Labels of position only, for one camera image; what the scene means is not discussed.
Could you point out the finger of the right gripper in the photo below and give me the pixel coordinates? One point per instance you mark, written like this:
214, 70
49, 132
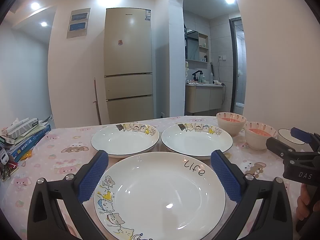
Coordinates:
301, 135
280, 149

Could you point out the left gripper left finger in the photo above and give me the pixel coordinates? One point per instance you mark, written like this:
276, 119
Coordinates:
45, 219

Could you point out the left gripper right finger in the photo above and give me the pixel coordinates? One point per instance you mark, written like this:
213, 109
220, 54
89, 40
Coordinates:
274, 218

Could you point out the white black-rimmed bowl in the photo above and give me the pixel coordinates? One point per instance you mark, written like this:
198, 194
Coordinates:
284, 135

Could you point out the pink carrot bowl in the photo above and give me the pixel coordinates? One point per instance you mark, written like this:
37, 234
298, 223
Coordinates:
232, 123
256, 134

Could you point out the cartoon life plate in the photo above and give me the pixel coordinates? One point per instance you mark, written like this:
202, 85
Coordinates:
159, 195

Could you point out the person's right hand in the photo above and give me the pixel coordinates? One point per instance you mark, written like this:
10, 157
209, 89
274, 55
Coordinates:
303, 201

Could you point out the stack of books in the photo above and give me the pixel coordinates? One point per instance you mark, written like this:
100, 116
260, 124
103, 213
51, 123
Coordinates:
22, 136

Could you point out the white hair dryer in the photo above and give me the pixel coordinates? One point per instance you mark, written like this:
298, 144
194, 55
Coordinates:
217, 82

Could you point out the bathroom vanity cabinet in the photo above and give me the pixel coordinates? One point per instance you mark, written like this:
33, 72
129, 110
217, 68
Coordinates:
203, 97

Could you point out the black faucet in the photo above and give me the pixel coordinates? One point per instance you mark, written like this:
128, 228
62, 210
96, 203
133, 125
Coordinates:
198, 76

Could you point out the bathroom mirror cabinet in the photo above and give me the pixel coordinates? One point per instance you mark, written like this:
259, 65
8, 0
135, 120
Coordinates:
196, 46

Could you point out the beige three-door refrigerator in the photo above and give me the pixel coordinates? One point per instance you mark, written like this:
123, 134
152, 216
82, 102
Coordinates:
128, 64

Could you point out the wooden broom handle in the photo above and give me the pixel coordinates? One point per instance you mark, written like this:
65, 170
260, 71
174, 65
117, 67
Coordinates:
96, 102

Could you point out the grey wall electrical panel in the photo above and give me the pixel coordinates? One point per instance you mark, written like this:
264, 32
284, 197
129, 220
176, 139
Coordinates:
78, 23

